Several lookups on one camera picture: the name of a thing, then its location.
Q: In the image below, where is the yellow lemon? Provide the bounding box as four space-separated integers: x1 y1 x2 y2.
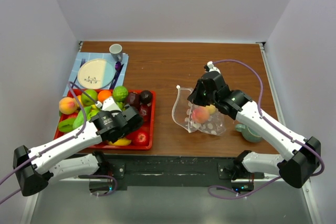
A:
205 105 216 115

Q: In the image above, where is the peach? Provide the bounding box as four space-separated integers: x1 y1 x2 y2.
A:
192 106 210 124
59 97 77 115

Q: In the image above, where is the dark purple mangosteen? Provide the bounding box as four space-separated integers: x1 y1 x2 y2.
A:
140 90 153 104

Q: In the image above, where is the clear polka dot zip bag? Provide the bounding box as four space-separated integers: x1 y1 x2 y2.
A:
172 85 226 135

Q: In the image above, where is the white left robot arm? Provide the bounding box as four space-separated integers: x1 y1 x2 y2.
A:
13 106 143 197

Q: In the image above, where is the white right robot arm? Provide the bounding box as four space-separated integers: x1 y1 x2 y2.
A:
187 71 322 188

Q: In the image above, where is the red apple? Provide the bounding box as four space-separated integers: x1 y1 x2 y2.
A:
132 131 150 146

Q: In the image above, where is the yellow banana bunch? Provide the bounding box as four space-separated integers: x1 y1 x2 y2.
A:
106 138 132 146

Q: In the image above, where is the bumpy green custard apple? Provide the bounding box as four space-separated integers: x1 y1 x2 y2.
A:
112 86 129 102

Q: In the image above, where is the orange fruit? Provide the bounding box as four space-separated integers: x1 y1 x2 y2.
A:
98 90 112 103

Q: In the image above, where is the light blue placemat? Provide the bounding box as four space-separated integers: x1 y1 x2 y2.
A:
69 52 129 89

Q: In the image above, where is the red plastic tray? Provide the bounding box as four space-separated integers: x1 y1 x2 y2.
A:
54 89 156 152

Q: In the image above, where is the teal ceramic mug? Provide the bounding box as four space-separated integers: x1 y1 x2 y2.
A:
235 124 263 143

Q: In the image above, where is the purple plastic spoon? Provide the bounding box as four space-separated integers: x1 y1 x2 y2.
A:
109 61 123 89

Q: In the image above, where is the cream and blue plate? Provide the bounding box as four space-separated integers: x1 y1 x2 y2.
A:
77 59 116 90

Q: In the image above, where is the peach at tray corner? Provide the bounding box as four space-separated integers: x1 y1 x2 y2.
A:
59 97 77 115

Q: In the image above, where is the grey cup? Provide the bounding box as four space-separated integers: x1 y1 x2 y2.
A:
109 44 123 62

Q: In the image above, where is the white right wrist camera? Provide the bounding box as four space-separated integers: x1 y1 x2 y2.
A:
204 61 221 74

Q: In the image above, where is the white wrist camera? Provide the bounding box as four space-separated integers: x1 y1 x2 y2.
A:
204 61 221 74
95 97 121 112

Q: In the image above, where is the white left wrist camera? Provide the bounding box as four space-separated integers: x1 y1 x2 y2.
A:
95 97 121 112

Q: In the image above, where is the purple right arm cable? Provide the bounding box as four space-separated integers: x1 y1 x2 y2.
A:
214 59 264 119

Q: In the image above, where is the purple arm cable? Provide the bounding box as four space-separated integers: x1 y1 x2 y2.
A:
214 59 264 119
68 81 99 135

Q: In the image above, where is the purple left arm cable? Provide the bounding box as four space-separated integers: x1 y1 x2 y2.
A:
68 81 99 135

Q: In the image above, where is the aluminium frame rail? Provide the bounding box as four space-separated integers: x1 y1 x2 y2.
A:
33 158 311 182

